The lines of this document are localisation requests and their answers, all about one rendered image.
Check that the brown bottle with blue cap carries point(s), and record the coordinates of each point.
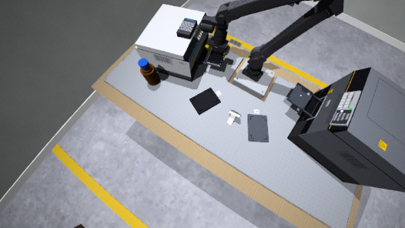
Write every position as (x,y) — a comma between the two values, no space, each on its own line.
(149,72)

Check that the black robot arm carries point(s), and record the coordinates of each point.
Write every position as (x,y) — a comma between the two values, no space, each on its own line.
(233,10)

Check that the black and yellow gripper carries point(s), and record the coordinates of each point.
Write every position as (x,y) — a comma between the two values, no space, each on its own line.
(219,43)

